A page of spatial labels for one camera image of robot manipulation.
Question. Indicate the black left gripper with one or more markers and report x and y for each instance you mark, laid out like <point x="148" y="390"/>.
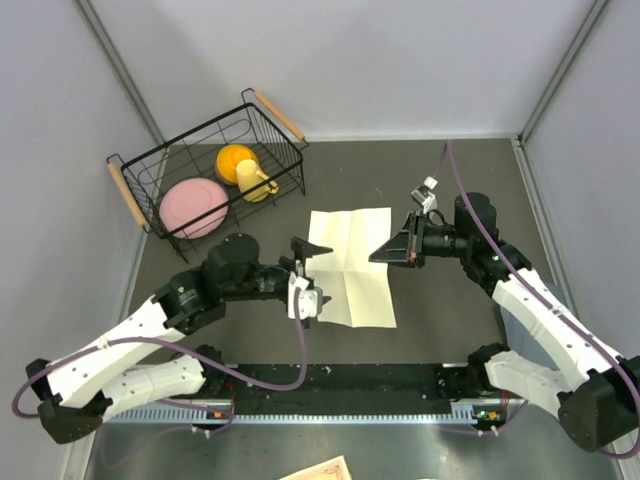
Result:
<point x="304" y="250"/>

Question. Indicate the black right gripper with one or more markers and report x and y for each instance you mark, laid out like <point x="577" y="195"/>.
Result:
<point x="407" y="248"/>

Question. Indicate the cream paper letter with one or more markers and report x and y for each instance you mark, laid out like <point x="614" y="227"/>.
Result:
<point x="359" y="289"/>

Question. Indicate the grey blue envelope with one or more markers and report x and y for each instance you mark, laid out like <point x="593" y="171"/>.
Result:
<point x="519" y="339"/>

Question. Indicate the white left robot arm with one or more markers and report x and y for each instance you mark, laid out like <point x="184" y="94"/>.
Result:
<point x="140" y="360"/>

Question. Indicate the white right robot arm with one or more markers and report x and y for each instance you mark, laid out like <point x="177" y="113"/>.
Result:
<point x="592" y="391"/>

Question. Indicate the pale yellow mug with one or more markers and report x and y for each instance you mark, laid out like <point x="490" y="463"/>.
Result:
<point x="253" y="183"/>

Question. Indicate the orange bowl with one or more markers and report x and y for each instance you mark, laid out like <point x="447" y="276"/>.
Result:
<point x="227" y="160"/>

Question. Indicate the pink plate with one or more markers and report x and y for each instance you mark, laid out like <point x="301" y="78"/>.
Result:
<point x="194" y="208"/>

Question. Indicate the brown patterned paper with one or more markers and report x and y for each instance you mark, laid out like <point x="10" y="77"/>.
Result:
<point x="333" y="469"/>

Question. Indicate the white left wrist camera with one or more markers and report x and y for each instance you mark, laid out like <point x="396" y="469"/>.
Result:
<point x="304" y="301"/>

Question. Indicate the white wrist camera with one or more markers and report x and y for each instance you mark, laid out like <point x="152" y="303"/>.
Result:
<point x="304" y="301"/>
<point x="424" y="195"/>

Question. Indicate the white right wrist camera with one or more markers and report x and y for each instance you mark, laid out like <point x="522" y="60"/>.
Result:
<point x="424" y="195"/>

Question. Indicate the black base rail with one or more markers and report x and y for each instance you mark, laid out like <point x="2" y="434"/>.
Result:
<point x="336" y="389"/>

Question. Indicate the black wire dish basket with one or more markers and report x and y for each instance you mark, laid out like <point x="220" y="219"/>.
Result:
<point x="257" y="124"/>

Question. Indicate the grey slotted cable duct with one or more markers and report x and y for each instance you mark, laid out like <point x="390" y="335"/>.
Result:
<point x="459" y="414"/>

